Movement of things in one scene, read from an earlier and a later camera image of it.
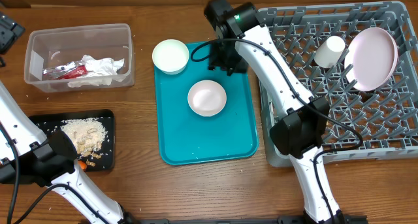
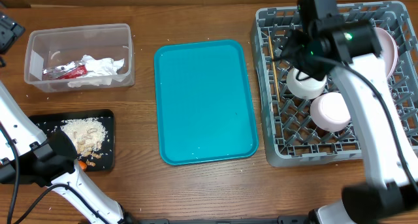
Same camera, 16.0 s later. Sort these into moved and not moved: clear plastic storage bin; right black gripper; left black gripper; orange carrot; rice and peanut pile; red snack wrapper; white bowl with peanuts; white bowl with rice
Moved: white bowl with peanuts; white bowl with rice; right black gripper
Not moved: orange carrot; red snack wrapper; rice and peanut pile; clear plastic storage bin; left black gripper
